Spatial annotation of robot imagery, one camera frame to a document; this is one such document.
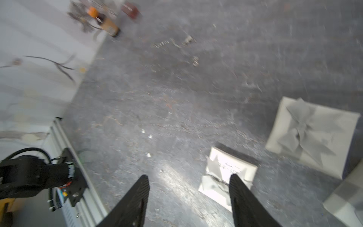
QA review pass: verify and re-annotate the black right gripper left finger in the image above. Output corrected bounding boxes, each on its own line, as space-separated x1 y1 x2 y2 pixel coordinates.
97 175 150 227

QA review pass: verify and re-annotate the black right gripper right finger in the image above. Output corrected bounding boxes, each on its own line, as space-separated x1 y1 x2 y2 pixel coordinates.
229 174 281 227

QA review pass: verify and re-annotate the white bow gift box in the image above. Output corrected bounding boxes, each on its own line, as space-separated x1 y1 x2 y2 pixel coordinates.
199 147 258 212
265 96 361 179

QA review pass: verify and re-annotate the silver pendant necklace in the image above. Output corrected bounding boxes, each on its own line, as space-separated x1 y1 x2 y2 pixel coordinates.
151 34 197 49

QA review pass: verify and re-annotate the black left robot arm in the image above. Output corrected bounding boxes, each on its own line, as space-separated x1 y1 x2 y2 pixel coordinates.
1 148 75 199

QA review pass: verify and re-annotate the brown bottle orange cap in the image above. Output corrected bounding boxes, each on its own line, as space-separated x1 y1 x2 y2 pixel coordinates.
88 7 121 37

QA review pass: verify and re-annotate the small brown block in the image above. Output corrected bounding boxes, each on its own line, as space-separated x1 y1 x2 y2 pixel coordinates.
122 2 140 19

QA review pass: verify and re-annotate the aluminium mounting rail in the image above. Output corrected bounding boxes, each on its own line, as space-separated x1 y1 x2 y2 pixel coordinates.
47 118 108 227

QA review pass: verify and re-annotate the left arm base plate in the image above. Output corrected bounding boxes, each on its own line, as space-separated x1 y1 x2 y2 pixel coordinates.
58 148 88 207

